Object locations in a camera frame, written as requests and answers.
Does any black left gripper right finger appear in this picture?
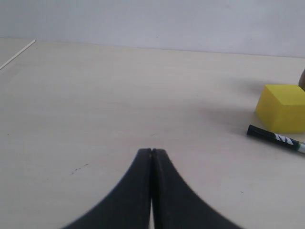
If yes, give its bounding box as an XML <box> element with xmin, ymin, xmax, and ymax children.
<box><xmin>151</xmin><ymin>149</ymin><xmax>240</xmax><ymax>229</ymax></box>

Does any brown wooden cup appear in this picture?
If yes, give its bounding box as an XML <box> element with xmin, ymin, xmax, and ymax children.
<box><xmin>298</xmin><ymin>69</ymin><xmax>305</xmax><ymax>91</ymax></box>

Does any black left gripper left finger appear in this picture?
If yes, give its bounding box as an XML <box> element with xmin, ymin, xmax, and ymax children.
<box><xmin>65</xmin><ymin>148</ymin><xmax>152</xmax><ymax>229</ymax></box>

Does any yellow foam cube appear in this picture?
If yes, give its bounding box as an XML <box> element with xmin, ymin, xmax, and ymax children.
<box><xmin>255</xmin><ymin>84</ymin><xmax>305</xmax><ymax>134</ymax></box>

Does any black white marker pen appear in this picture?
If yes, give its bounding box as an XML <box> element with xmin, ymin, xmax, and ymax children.
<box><xmin>246</xmin><ymin>125</ymin><xmax>305</xmax><ymax>154</ymax></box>

